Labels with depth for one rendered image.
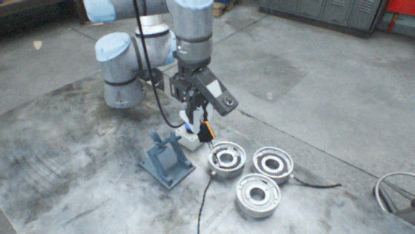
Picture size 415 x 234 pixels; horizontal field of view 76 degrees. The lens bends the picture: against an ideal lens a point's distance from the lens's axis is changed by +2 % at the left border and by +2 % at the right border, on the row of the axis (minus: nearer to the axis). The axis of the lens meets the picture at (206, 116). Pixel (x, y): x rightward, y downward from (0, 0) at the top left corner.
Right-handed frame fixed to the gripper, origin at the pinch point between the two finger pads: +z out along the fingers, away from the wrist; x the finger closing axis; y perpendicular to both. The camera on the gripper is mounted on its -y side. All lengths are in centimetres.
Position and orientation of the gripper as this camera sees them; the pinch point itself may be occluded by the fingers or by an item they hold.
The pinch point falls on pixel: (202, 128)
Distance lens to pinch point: 67.4
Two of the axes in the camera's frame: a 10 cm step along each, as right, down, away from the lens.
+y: -7.4, -4.4, 5.1
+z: 0.0, 7.6, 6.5
